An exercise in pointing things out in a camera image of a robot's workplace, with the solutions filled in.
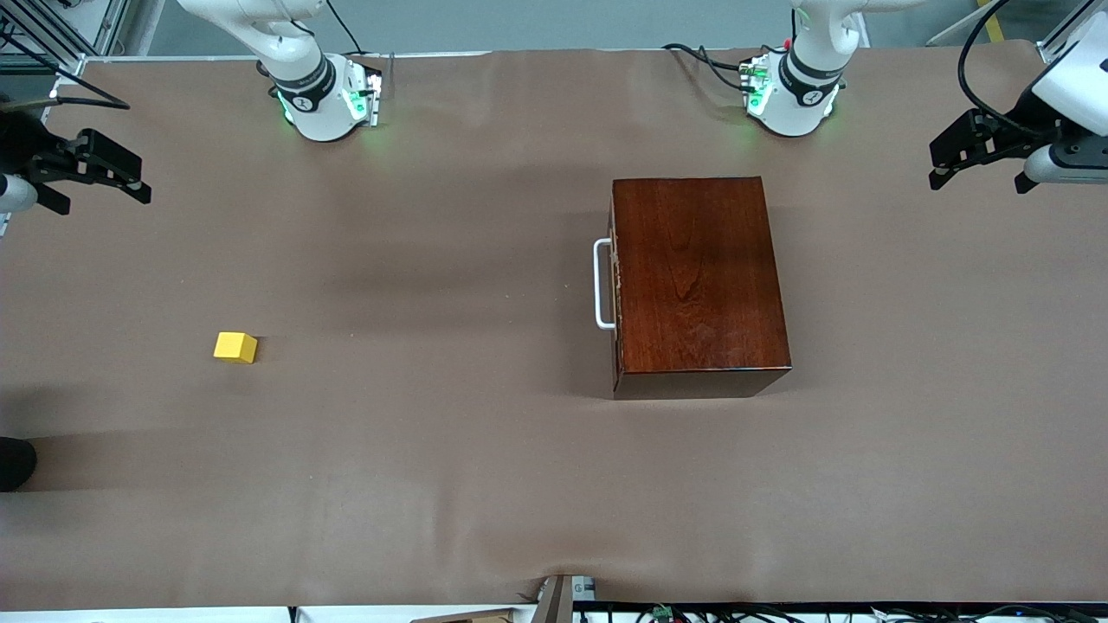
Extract slanted aluminium profile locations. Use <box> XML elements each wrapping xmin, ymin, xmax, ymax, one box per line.
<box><xmin>1037</xmin><ymin>0</ymin><xmax>1108</xmax><ymax>66</ymax></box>

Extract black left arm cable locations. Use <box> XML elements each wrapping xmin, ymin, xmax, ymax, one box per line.
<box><xmin>957</xmin><ymin>0</ymin><xmax>1061</xmax><ymax>139</ymax></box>

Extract brown table cover sheet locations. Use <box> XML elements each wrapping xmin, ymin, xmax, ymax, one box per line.
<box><xmin>0</xmin><ymin>39</ymin><xmax>1108</xmax><ymax>611</ymax></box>

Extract yellow block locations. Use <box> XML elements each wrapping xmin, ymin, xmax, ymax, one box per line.
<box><xmin>214</xmin><ymin>332</ymin><xmax>259</xmax><ymax>364</ymax></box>

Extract aluminium frame with struts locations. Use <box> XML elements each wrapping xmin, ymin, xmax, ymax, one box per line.
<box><xmin>0</xmin><ymin>0</ymin><xmax>131</xmax><ymax>60</ymax></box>

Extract dark wooden cabinet box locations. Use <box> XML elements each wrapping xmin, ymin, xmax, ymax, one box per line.
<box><xmin>610</xmin><ymin>176</ymin><xmax>793</xmax><ymax>401</ymax></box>

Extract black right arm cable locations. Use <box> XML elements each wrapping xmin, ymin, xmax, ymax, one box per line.
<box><xmin>0</xmin><ymin>26</ymin><xmax>131</xmax><ymax>112</ymax></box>

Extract black rounded object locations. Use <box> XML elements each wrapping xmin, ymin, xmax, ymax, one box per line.
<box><xmin>0</xmin><ymin>437</ymin><xmax>38</xmax><ymax>493</ymax></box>

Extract wooden drawer with white handle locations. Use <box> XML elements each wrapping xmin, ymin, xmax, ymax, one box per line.
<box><xmin>593</xmin><ymin>180</ymin><xmax>618</xmax><ymax>399</ymax></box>

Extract upright wooden strip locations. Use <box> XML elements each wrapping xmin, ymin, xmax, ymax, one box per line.
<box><xmin>530</xmin><ymin>573</ymin><xmax>574</xmax><ymax>623</ymax></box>

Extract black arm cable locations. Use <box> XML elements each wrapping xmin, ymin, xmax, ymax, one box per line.
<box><xmin>957</xmin><ymin>0</ymin><xmax>1061</xmax><ymax>139</ymax></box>
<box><xmin>0</xmin><ymin>26</ymin><xmax>131</xmax><ymax>112</ymax></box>

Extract yellow floor tape strip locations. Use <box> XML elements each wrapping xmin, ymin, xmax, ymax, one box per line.
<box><xmin>976</xmin><ymin>0</ymin><xmax>1009</xmax><ymax>42</ymax></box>

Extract black cable behind right base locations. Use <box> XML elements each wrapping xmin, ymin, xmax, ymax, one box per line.
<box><xmin>325</xmin><ymin>0</ymin><xmax>364</xmax><ymax>55</ymax></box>

